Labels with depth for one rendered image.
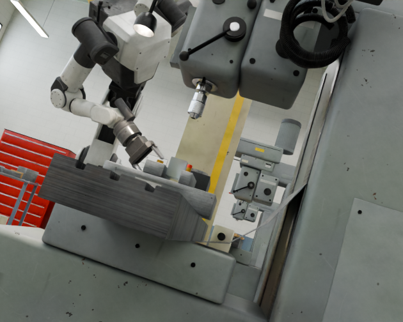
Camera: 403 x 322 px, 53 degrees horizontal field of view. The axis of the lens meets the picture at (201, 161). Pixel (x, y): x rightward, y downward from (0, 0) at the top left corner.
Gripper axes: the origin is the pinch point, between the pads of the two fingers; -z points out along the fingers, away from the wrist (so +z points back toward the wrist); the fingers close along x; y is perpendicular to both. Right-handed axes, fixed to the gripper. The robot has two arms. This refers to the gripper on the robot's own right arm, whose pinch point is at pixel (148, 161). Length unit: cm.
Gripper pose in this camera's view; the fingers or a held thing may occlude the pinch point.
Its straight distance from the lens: 153.1
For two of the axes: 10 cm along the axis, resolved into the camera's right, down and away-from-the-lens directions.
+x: 7.0, -6.4, -3.1
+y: 3.9, -0.2, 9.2
